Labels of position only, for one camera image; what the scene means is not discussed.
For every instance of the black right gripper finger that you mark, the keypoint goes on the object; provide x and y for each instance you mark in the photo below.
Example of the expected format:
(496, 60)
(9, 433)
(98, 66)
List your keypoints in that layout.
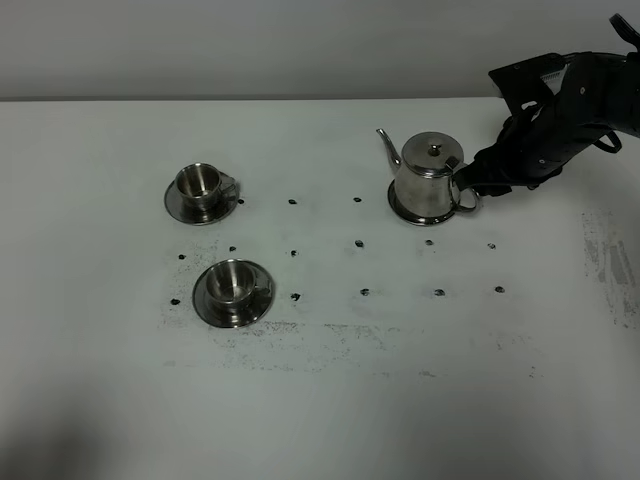
(504, 159)
(486, 187)

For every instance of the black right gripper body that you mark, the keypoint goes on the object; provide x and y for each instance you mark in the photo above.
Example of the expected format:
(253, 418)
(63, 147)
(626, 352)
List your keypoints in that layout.
(524, 88)

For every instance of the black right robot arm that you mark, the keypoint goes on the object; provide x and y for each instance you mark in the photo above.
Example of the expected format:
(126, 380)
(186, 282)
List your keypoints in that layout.
(559, 106)

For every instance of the stainless steel teapot saucer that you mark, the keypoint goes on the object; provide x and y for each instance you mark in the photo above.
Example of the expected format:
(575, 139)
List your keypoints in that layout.
(412, 218)

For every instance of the near stainless steel saucer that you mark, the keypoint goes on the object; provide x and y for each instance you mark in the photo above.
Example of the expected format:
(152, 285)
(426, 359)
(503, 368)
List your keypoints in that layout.
(228, 320)

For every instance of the far stainless steel saucer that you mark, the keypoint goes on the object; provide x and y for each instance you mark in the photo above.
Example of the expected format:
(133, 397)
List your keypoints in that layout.
(180, 211)

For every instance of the near stainless steel teacup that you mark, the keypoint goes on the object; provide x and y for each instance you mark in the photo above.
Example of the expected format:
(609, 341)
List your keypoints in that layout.
(234, 284)

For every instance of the stainless steel teacup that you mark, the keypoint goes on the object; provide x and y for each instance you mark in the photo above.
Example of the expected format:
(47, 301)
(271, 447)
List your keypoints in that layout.
(234, 284)
(202, 186)

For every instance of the far stainless steel teacup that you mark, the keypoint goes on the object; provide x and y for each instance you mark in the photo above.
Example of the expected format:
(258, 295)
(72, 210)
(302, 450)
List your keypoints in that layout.
(202, 186)

